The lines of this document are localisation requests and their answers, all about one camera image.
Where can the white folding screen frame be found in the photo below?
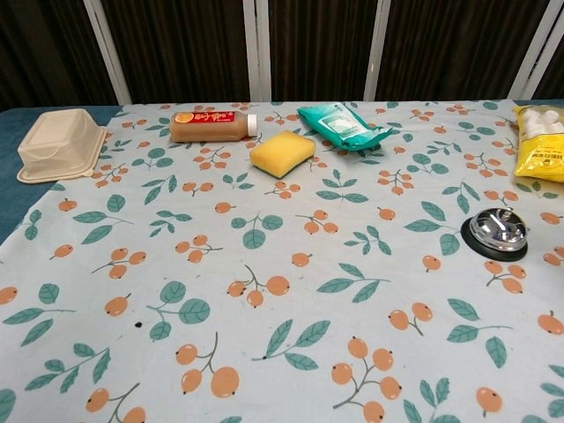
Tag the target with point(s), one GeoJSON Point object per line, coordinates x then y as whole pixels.
{"type": "Point", "coordinates": [257, 48]}

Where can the beige lunch box container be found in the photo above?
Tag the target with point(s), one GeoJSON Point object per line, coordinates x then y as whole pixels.
{"type": "Point", "coordinates": [59, 145]}

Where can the silver call bell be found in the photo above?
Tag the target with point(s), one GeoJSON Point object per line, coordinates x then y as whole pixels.
{"type": "Point", "coordinates": [495, 233]}

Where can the green wet wipes pack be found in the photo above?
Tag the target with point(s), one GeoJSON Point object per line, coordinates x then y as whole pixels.
{"type": "Point", "coordinates": [341, 125]}

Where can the floral print tablecloth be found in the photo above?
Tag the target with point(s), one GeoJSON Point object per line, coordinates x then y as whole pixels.
{"type": "Point", "coordinates": [282, 273]}

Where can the yellow bag of cotton balls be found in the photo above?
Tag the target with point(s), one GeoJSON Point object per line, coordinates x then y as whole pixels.
{"type": "Point", "coordinates": [541, 145]}

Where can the yellow sponge with green base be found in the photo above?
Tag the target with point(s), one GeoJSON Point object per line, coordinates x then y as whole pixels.
{"type": "Point", "coordinates": [282, 153]}

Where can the juice bottle with red label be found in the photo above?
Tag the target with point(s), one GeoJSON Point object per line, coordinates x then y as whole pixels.
{"type": "Point", "coordinates": [207, 126]}

